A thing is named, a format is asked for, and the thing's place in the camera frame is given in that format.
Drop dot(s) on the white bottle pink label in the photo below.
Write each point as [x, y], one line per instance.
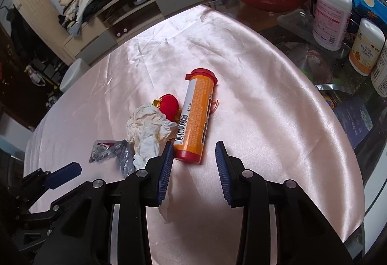
[331, 18]

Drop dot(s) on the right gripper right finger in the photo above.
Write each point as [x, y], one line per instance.
[224, 170]

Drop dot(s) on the blue snack bag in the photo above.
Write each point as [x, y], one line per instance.
[374, 10]

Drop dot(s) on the crumpled white tissue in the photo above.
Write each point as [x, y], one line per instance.
[148, 128]

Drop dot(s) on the red ball ornament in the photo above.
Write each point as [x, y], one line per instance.
[169, 106]

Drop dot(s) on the white bottle orange label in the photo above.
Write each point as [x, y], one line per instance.
[367, 47]

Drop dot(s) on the beige TV cabinet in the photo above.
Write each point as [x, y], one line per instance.
[119, 21]

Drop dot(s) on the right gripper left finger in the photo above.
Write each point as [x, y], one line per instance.
[165, 171]

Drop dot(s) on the white round stool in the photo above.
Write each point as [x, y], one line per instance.
[75, 71]

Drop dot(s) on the blue booklet under glass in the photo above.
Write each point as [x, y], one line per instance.
[355, 120]

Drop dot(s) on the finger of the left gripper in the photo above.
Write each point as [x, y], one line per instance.
[63, 175]

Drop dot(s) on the clear blister pack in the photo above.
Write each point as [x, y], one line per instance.
[121, 151]

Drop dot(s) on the pile of folded clothes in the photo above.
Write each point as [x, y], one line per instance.
[72, 16]

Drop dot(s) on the pink satin tablecloth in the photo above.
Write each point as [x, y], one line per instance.
[265, 110]

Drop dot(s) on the orange tube red cap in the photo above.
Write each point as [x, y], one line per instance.
[193, 123]

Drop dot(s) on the yellow cap white bottle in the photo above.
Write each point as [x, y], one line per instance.
[379, 73]

